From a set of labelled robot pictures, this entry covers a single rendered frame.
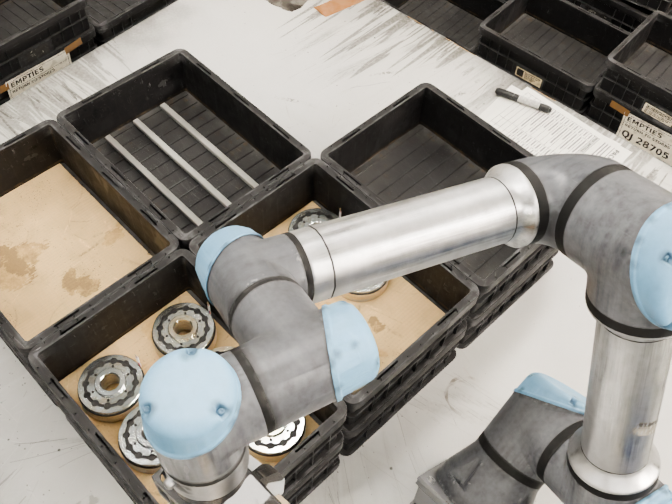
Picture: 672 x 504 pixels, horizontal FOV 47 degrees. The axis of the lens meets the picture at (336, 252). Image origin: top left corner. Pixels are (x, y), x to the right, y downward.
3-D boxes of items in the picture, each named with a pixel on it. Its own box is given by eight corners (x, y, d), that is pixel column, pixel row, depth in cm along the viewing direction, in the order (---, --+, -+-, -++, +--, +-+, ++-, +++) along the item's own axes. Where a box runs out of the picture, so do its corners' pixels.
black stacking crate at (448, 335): (469, 327, 134) (482, 292, 124) (348, 438, 121) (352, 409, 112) (314, 197, 149) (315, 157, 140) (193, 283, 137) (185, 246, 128)
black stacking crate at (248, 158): (313, 196, 150) (314, 156, 140) (192, 282, 137) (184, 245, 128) (188, 90, 165) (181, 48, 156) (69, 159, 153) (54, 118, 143)
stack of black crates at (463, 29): (507, 63, 274) (523, 10, 255) (458, 106, 260) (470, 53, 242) (419, 13, 288) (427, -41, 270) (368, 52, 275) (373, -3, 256)
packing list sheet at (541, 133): (636, 149, 175) (636, 147, 175) (584, 206, 165) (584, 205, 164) (516, 80, 187) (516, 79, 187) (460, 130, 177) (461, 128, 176)
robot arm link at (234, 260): (576, 116, 91) (182, 214, 72) (647, 154, 83) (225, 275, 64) (559, 199, 98) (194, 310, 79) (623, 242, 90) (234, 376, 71)
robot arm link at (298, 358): (319, 257, 68) (204, 307, 65) (383, 330, 60) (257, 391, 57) (330, 321, 73) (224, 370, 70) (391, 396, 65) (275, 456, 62)
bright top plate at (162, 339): (227, 331, 126) (226, 329, 126) (178, 369, 122) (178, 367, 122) (188, 293, 130) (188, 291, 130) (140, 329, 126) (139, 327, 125)
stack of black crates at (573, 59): (605, 119, 260) (642, 38, 232) (558, 167, 246) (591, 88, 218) (508, 63, 274) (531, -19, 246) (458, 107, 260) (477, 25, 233)
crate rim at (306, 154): (315, 163, 142) (315, 154, 140) (185, 252, 129) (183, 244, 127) (182, 54, 157) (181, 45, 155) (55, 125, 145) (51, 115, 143)
